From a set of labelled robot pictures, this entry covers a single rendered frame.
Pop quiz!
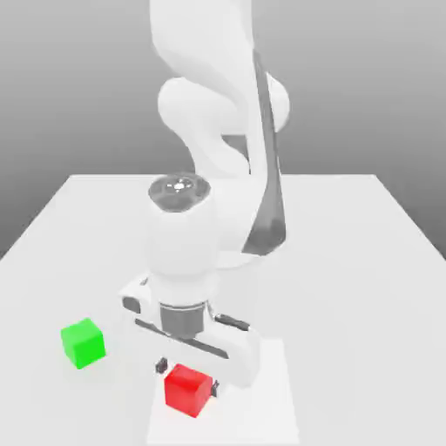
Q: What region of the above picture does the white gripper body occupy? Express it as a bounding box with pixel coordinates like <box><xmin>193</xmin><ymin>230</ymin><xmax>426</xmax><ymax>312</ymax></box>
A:
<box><xmin>129</xmin><ymin>312</ymin><xmax>261</xmax><ymax>389</ymax></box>

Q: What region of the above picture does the small red cube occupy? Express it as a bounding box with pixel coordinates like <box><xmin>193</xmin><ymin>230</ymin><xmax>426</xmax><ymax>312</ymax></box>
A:
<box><xmin>164</xmin><ymin>362</ymin><xmax>214</xmax><ymax>419</ymax></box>

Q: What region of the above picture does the small green cube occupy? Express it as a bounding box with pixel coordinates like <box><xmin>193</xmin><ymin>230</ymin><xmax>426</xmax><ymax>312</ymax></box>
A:
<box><xmin>60</xmin><ymin>317</ymin><xmax>106</xmax><ymax>370</ymax></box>

